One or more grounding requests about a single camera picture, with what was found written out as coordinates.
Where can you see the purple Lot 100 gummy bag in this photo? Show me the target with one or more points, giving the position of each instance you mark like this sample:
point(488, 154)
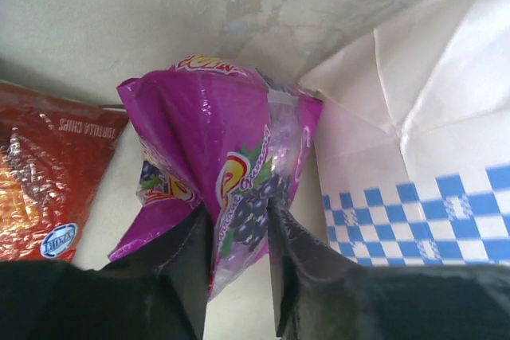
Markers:
point(216, 134)

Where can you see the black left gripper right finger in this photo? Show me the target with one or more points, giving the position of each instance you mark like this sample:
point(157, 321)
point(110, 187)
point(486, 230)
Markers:
point(319, 294)

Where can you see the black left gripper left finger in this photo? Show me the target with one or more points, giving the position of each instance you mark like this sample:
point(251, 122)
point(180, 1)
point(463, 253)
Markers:
point(159, 291)

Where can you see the blue checkered paper bag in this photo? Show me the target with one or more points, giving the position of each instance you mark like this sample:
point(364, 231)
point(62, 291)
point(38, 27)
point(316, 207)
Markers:
point(412, 146)

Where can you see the red Doritos chips bag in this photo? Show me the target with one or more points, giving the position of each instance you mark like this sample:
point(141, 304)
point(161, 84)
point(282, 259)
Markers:
point(54, 155)

